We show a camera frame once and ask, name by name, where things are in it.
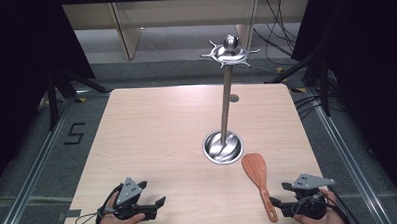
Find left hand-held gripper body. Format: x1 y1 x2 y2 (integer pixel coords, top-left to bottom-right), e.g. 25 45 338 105
103 176 157 223

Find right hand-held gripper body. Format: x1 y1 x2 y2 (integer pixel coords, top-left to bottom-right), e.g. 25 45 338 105
282 171 338 222

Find wooden rice spatula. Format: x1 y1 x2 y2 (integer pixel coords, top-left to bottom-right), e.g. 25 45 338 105
240 151 279 224

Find silver metal utensil rack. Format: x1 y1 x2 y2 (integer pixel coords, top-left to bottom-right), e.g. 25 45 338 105
198 33 265 167

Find person's right hand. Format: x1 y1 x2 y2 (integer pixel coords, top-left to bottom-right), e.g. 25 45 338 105
291 186 346 224

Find person's left hand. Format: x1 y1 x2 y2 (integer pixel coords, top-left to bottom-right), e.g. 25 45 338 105
94 190 146 224

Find black tripod stand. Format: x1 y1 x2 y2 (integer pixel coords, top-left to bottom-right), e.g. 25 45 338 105
263 48 335 120
44 65 112 132

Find black curtain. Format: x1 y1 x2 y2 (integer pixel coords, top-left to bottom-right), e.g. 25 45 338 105
288 0 397 210
0 0 101 195

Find light wooden desk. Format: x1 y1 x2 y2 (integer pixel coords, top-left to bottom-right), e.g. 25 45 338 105
62 0 313 63

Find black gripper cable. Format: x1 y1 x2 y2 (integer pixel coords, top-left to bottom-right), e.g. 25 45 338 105
326 185 363 224

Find thin black cord loop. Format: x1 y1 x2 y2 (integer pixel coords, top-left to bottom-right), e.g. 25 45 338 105
74 210 102 224

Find aluminium floor rail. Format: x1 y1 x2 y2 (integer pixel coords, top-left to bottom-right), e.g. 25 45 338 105
306 84 396 224
0 95 78 224

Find black floor cables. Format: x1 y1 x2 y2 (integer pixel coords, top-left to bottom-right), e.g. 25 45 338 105
293 93 325 121

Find hanging black cables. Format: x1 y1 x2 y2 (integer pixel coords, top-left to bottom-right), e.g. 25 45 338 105
252 0 301 59

